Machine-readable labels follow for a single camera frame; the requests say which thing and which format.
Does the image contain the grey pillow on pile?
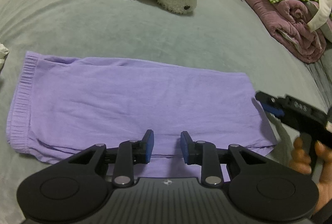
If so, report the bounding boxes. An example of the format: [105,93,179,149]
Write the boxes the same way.
[306,1,331,42]

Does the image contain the cream white garment on pile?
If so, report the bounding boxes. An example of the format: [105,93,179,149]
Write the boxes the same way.
[306,0,332,33]

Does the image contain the folded white garment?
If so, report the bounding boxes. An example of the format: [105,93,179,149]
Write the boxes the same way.
[0,43,9,71]

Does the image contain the purple pants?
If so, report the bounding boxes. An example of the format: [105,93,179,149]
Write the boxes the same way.
[6,52,277,177]

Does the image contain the person's right hand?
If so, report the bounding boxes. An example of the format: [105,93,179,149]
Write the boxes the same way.
[288,136,332,215]

